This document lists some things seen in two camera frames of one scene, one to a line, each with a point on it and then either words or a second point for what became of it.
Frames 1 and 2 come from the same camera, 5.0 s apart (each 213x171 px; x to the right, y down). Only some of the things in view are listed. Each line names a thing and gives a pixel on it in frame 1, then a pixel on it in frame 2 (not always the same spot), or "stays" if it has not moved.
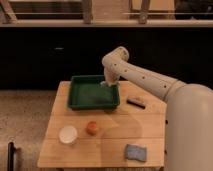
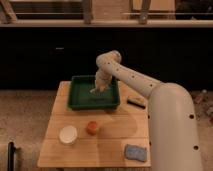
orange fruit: x=92 y=128 stays
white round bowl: x=68 y=134 stays
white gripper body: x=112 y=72 -> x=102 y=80
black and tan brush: x=136 y=102 stays
